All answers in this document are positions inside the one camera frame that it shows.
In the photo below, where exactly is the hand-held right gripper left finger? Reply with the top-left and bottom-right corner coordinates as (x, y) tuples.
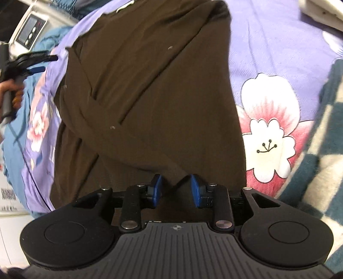
(72, 174), (163, 233)

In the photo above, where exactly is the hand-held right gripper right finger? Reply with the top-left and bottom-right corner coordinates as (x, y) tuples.
(190, 174), (281, 233)

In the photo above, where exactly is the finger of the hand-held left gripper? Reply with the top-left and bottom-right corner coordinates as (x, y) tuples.
(17, 52), (59, 68)
(19, 67), (45, 79)

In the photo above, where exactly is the dark brown garment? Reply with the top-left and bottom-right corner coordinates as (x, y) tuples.
(50, 0), (247, 223)

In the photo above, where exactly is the person's left hand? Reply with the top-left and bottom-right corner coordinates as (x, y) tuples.
(0, 80), (25, 111)

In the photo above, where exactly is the blue quilt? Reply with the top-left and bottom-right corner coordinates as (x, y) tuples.
(0, 0), (92, 172)

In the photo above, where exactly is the white appliance with control panel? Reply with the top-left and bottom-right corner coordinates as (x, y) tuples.
(9, 0), (54, 51)

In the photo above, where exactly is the teal white checked blanket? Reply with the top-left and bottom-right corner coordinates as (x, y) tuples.
(277, 58), (343, 271)

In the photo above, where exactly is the purple floral blanket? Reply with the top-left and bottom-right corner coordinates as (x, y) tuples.
(23, 0), (343, 212)

